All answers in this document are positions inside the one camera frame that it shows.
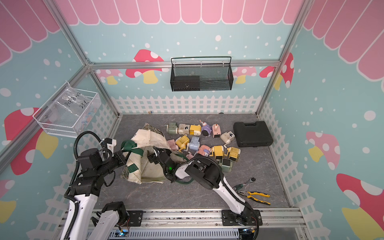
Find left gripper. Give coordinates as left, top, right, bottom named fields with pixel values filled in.
left=96, top=149, right=131, bottom=177

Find cream canvas tote bag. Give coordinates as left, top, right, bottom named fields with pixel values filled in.
left=121, top=123, right=171, bottom=185

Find pink boxy pencil sharpener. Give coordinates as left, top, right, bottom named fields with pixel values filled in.
left=167, top=139, right=179, bottom=151

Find yellow crank pencil sharpener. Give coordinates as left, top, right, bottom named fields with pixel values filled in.
left=175, top=135, right=190, bottom=152

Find green pencil sharpener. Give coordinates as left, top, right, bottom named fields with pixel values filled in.
left=166, top=122, right=178, bottom=135

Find pink clear-drawer pencil sharpener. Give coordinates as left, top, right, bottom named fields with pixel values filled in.
left=186, top=153, right=194, bottom=160

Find beige pencil sharpener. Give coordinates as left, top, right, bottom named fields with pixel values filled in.
left=178, top=124, right=190, bottom=135

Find purple pencil sharpener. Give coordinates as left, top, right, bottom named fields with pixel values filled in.
left=200, top=120, right=212, bottom=137

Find yellow white pencil sharpener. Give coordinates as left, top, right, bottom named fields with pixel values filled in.
left=210, top=146, right=225, bottom=161

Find teal grey pencil sharpener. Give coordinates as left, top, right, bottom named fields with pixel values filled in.
left=219, top=158, right=233, bottom=173

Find cream crank pencil sharpener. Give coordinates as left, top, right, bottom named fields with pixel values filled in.
left=220, top=131, right=236, bottom=145

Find yellow black pencil sharpener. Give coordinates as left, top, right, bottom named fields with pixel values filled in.
left=225, top=147, right=241, bottom=162

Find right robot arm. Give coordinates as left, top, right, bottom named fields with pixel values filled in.
left=148, top=147, right=263, bottom=227

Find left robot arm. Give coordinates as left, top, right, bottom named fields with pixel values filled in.
left=60, top=131, right=130, bottom=240

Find black box in basket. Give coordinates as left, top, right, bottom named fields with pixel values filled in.
left=171, top=76, right=200, bottom=92

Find black plastic tool case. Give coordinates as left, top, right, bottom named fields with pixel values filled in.
left=233, top=121, right=274, bottom=148

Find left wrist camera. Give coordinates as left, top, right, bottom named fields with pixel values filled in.
left=103, top=138, right=117, bottom=153

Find clear wall bin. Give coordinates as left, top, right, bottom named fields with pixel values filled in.
left=33, top=83, right=102, bottom=138

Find black wire mesh basket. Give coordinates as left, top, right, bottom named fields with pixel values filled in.
left=170, top=56, right=234, bottom=92

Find yellow handled pliers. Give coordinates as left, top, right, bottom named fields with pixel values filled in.
left=237, top=191, right=271, bottom=206

